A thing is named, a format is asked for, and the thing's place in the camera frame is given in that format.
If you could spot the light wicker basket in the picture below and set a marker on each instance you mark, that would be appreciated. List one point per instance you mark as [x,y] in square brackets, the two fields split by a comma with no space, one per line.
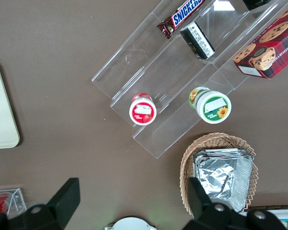
[188,158]

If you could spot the cream plastic tray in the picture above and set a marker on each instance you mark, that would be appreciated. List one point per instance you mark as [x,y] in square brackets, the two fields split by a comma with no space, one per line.
[1,115]

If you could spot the red gum container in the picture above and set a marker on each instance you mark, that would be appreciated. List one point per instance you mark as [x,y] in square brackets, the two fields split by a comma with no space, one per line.
[142,111]

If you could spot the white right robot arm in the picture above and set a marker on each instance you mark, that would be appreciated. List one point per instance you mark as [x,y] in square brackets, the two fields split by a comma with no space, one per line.
[132,224]

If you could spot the white snack bin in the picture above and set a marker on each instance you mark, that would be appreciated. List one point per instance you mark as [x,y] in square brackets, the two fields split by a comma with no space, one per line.
[278,213]

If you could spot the clear acrylic tiered stand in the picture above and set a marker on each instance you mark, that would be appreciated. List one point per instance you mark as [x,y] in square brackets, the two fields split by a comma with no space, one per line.
[172,72]

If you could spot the green gum container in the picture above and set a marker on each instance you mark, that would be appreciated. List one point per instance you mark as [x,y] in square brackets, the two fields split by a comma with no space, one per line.
[213,107]

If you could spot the red tartan cookie box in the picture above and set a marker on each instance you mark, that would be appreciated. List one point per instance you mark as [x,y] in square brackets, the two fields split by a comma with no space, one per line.
[271,45]

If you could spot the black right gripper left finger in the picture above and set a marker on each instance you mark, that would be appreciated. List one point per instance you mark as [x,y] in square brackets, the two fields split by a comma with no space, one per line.
[62,201]

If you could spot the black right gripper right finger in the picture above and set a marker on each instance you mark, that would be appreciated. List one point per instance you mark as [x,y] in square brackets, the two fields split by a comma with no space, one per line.
[201,208]

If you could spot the clear acrylic bottle rack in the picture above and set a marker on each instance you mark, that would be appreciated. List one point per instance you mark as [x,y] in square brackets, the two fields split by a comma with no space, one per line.
[16,198]

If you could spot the Snickers chocolate bar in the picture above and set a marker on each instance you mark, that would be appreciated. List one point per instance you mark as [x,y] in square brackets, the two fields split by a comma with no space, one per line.
[182,15]

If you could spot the small black box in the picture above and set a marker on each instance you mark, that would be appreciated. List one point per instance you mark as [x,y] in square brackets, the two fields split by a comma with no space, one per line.
[255,3]
[198,40]

